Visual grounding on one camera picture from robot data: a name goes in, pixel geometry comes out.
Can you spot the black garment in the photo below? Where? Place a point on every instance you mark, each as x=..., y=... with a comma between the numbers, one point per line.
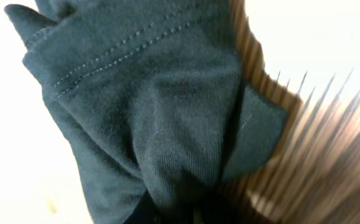
x=151, y=98

